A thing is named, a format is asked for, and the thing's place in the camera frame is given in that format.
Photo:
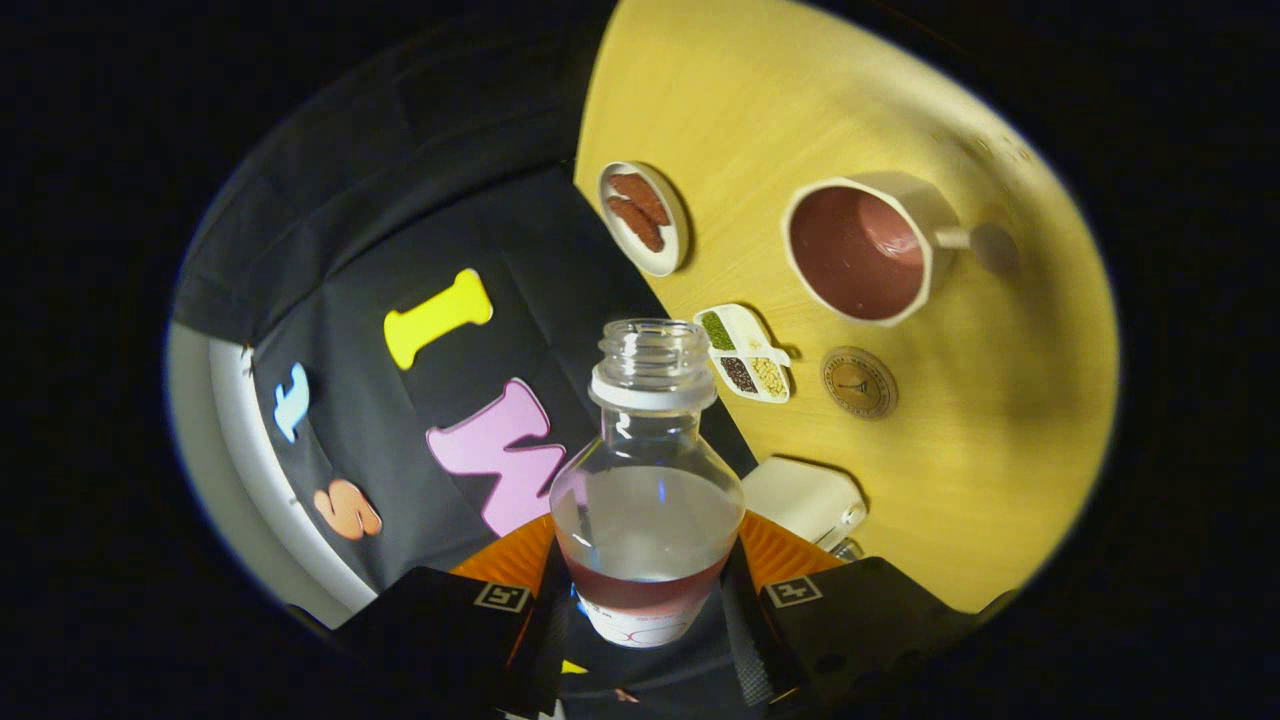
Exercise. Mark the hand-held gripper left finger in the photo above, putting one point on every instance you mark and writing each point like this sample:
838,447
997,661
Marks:
548,650

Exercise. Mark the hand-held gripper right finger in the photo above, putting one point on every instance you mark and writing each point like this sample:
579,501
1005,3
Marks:
745,640

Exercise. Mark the clear juice bottle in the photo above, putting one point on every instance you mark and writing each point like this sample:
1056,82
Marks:
645,520

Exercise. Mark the round brown coaster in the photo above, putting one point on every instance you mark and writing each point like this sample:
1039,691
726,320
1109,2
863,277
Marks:
860,383

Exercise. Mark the white cup with pink inside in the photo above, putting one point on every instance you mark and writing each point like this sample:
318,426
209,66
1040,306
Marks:
850,250

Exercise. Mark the white toaster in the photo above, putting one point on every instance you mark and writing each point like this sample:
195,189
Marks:
800,495

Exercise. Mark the white divided dish with beans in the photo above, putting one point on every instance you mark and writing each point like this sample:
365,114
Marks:
745,340

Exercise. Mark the wooden table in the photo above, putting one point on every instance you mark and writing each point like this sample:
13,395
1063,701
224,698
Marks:
1000,450

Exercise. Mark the white round plate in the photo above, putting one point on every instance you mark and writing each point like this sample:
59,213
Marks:
670,255

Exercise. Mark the black backdrop cloth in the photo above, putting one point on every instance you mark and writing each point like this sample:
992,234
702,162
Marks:
400,250

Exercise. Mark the red sausage piece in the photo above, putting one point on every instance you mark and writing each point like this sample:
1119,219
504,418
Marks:
642,198
637,225

